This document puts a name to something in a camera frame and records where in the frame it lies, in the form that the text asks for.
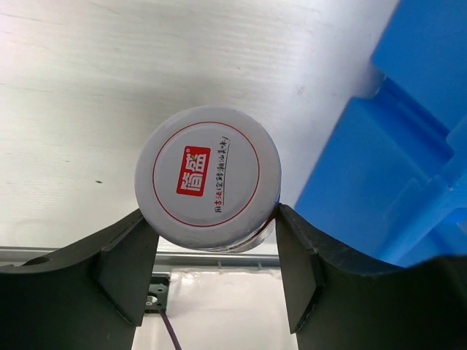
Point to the white-lid spice jar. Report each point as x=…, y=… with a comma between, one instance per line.
x=209, y=179

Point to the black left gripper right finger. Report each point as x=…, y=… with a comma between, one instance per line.
x=339, y=298

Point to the blue three-compartment plastic bin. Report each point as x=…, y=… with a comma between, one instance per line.
x=391, y=180

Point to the aluminium frame rail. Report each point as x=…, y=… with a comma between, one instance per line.
x=164, y=260

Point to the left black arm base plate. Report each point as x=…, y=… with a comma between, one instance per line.
x=158, y=292

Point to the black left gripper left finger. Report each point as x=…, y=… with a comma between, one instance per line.
x=88, y=295

